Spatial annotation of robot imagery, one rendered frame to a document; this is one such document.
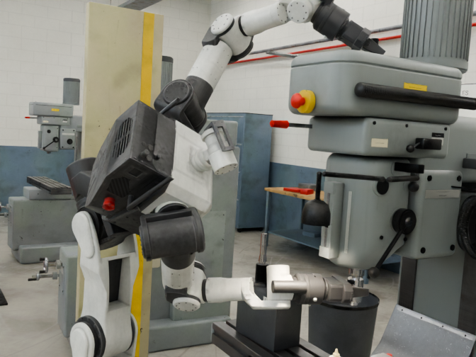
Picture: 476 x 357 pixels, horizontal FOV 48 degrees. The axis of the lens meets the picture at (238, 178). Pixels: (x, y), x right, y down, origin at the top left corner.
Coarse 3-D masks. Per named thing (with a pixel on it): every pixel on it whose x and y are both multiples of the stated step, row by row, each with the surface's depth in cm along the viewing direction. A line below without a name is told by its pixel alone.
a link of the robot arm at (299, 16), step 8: (296, 0) 144; (304, 0) 144; (312, 0) 146; (320, 0) 146; (328, 0) 144; (288, 8) 146; (296, 8) 145; (304, 8) 144; (312, 8) 146; (320, 8) 146; (328, 8) 145; (288, 16) 148; (296, 16) 146; (304, 16) 145; (312, 16) 147; (320, 16) 145; (328, 16) 145; (312, 24) 149; (320, 24) 146; (320, 32) 149
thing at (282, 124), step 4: (272, 120) 145; (276, 120) 145; (280, 120) 146; (284, 120) 146; (272, 124) 144; (276, 124) 144; (280, 124) 145; (284, 124) 146; (288, 124) 146; (292, 124) 148; (296, 124) 149; (300, 124) 149; (304, 124) 150; (308, 124) 151; (284, 128) 147
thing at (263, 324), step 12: (264, 288) 188; (240, 312) 194; (252, 312) 188; (264, 312) 182; (276, 312) 178; (288, 312) 181; (300, 312) 184; (240, 324) 194; (252, 324) 188; (264, 324) 182; (276, 324) 178; (288, 324) 181; (252, 336) 188; (264, 336) 182; (276, 336) 179; (288, 336) 182; (276, 348) 179
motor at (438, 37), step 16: (416, 0) 155; (432, 0) 151; (448, 0) 150; (464, 0) 151; (416, 16) 155; (432, 16) 152; (448, 16) 151; (464, 16) 152; (416, 32) 155; (432, 32) 152; (448, 32) 151; (464, 32) 152; (400, 48) 162; (416, 48) 154; (432, 48) 152; (448, 48) 152; (464, 48) 154; (448, 64) 152; (464, 64) 154
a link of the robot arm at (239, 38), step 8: (264, 8) 155; (240, 16) 161; (248, 16) 158; (256, 16) 156; (264, 16) 154; (240, 24) 160; (248, 24) 158; (256, 24) 157; (264, 24) 156; (272, 24) 155; (232, 32) 159; (240, 32) 161; (248, 32) 160; (256, 32) 159; (224, 40) 160; (232, 40) 160; (240, 40) 161; (248, 40) 164; (232, 48) 163; (240, 48) 163; (248, 48) 164; (240, 56) 165
